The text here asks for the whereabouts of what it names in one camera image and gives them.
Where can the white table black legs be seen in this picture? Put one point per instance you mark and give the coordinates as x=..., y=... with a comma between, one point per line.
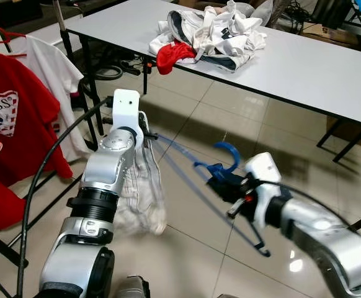
x=292, y=68

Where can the red shirt white trim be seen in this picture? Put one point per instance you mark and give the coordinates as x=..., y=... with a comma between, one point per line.
x=0, y=208

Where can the brown cardboard box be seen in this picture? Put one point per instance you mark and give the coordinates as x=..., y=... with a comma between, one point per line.
x=329, y=34

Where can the white jeans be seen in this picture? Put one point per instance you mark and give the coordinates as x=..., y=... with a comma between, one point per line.
x=140, y=198

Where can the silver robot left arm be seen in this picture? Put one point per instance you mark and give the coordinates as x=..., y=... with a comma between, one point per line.
x=100, y=174

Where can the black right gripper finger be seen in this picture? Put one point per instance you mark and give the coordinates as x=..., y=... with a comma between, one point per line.
x=222, y=174
x=230, y=191

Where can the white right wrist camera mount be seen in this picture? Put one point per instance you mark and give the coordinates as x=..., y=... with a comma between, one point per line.
x=264, y=171

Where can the plain white shirt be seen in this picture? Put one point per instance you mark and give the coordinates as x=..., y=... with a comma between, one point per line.
x=53, y=68

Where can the white crumpled shirt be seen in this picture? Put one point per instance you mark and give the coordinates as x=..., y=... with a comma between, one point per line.
x=236, y=34

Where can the blue hanger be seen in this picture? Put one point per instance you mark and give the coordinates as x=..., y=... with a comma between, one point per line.
x=236, y=154

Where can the robot right leg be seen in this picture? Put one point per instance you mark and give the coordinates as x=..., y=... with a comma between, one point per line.
x=229, y=296

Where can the red crumpled cloth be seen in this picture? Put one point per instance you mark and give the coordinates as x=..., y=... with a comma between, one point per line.
x=174, y=56

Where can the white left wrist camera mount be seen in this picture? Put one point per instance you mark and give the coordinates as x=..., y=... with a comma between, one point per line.
x=126, y=108

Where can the white garment grey lining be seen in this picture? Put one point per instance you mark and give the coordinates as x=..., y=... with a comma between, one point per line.
x=230, y=62

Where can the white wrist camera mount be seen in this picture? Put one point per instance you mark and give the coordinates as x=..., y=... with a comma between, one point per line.
x=264, y=171
x=126, y=108

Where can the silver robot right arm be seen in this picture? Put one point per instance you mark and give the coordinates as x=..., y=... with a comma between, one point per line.
x=329, y=242

